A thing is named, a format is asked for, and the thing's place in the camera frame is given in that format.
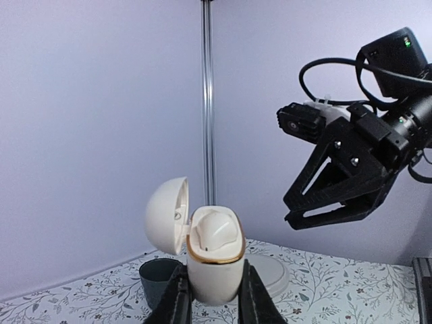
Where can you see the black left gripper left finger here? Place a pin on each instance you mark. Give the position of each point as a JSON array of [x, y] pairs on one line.
[[175, 305]]

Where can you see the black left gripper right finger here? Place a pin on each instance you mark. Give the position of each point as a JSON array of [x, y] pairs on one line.
[[255, 306]]

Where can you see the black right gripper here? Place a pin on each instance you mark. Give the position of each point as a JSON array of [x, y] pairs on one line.
[[354, 165]]

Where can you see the white earbud case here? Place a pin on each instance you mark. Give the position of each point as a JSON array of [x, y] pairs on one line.
[[214, 276]]

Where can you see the white earbud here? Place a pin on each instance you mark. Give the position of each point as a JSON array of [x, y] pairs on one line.
[[216, 230]]

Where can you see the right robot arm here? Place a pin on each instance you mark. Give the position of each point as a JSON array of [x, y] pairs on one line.
[[399, 67]]

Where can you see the dark grey mug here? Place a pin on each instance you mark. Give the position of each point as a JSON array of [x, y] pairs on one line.
[[155, 275]]

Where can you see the floral patterned table mat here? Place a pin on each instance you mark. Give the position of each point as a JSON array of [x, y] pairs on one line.
[[305, 287]]

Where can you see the front aluminium rail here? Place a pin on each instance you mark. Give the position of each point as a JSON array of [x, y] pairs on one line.
[[423, 280]]

